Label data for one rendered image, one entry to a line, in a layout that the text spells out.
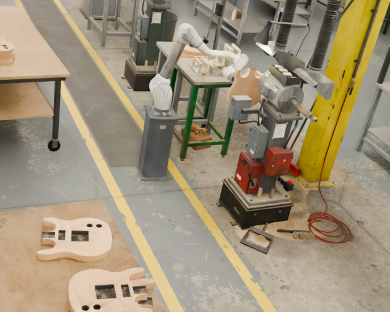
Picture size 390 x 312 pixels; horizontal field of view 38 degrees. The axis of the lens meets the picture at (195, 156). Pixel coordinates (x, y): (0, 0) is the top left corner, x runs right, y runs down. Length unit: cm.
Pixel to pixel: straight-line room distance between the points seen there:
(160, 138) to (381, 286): 239
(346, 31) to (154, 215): 250
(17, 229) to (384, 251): 346
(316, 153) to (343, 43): 118
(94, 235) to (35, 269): 40
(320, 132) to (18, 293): 378
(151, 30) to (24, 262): 466
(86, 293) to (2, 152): 318
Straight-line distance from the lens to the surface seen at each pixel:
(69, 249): 325
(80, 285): 298
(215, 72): 581
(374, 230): 584
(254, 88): 523
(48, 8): 1032
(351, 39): 559
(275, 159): 493
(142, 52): 740
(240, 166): 516
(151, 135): 536
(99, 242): 331
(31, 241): 337
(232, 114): 497
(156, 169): 558
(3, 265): 322
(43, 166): 570
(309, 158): 611
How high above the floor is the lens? 306
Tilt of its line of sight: 30 degrees down
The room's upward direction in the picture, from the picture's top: 11 degrees clockwise
